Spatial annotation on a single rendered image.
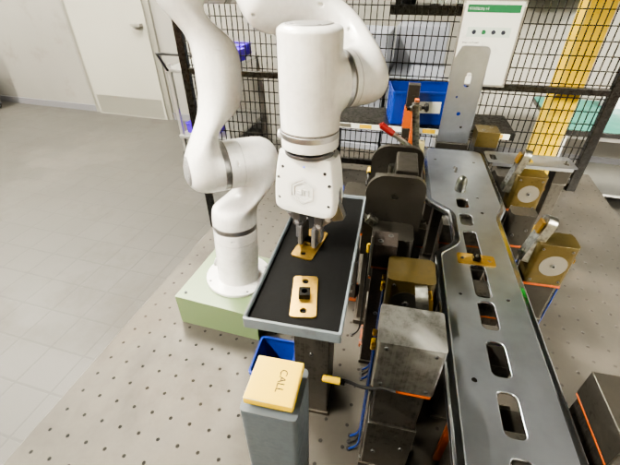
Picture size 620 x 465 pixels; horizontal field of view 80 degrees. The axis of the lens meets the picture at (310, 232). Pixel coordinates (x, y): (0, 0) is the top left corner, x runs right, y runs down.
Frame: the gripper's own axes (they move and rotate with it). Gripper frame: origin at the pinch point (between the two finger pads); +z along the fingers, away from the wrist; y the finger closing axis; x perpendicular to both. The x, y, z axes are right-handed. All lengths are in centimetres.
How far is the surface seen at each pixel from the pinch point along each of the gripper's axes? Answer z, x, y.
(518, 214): 20, 56, 40
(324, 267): 2.7, -4.5, 4.4
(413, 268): 10.7, 10.4, 17.6
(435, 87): 5, 124, 5
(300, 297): 2.1, -12.9, 3.9
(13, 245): 119, 58, -245
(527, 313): 18.7, 15.5, 40.3
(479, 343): 18.7, 4.0, 31.9
